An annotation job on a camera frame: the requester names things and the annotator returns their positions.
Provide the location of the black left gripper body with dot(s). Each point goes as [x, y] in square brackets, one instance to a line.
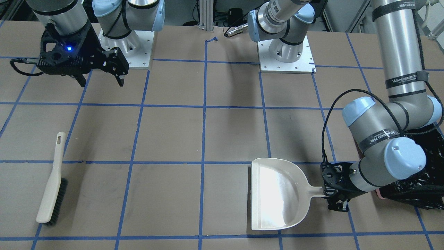
[343, 190]

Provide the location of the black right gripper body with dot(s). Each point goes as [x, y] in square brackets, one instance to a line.
[91, 47]

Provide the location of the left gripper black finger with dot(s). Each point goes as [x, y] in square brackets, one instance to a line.
[341, 206]

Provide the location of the white plastic dustpan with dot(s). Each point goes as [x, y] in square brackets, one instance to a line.
[280, 194]

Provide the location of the white brush black bristles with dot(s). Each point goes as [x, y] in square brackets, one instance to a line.
[55, 189]

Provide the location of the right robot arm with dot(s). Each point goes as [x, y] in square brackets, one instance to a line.
[118, 18]

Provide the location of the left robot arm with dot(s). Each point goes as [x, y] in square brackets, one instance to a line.
[383, 130]

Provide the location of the bin with black bag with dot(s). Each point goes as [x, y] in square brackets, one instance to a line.
[424, 189]

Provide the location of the black power box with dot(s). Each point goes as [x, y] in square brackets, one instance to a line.
[235, 16]

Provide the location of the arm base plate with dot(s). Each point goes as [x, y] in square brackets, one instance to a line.
[278, 57]
[137, 47]

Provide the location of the aluminium frame post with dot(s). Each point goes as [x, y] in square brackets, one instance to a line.
[206, 15]

